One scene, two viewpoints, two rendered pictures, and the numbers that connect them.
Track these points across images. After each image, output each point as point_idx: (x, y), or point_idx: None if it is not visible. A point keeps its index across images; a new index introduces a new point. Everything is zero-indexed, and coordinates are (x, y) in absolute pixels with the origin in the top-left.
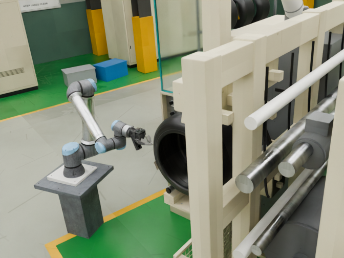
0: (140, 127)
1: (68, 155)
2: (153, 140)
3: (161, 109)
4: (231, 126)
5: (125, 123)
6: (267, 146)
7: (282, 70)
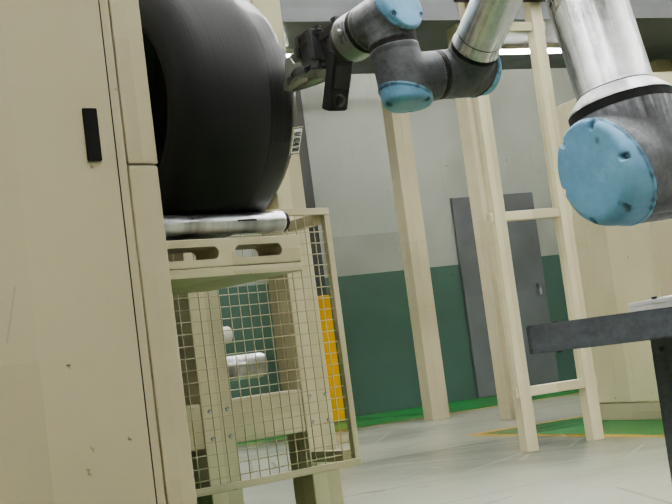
0: (310, 28)
1: None
2: (285, 55)
3: (141, 27)
4: None
5: (360, 3)
6: None
7: None
